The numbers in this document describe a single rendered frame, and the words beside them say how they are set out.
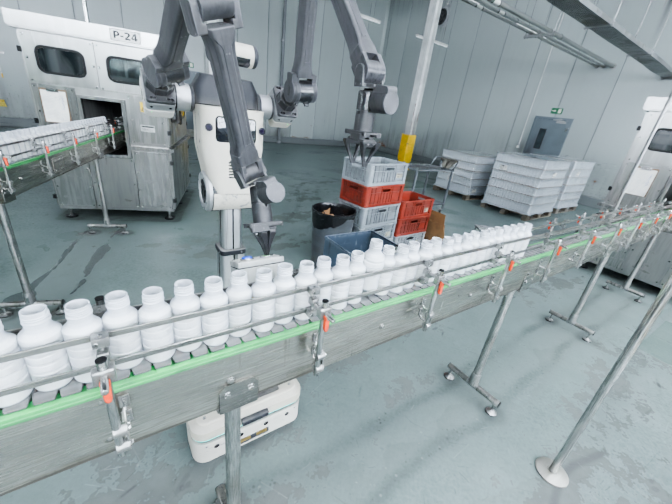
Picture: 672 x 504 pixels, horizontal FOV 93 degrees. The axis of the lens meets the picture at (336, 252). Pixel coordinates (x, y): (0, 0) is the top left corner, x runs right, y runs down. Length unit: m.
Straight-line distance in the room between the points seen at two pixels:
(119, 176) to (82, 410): 3.85
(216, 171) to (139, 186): 3.26
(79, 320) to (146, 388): 0.20
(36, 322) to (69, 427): 0.22
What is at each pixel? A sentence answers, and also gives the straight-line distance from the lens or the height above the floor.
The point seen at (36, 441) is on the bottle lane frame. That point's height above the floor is 0.92.
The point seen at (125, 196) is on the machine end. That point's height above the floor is 0.29.
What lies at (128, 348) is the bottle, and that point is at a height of 1.06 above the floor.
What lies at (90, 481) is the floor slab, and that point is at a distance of 1.94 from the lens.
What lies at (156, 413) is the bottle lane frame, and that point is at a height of 0.88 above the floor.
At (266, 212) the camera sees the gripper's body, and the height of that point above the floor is 1.24.
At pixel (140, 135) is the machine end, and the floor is 1.00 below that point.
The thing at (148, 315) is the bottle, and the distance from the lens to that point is 0.74.
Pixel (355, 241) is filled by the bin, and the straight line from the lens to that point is 1.75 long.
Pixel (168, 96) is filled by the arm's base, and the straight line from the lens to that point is 1.27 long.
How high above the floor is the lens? 1.54
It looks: 24 degrees down
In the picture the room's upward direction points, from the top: 8 degrees clockwise
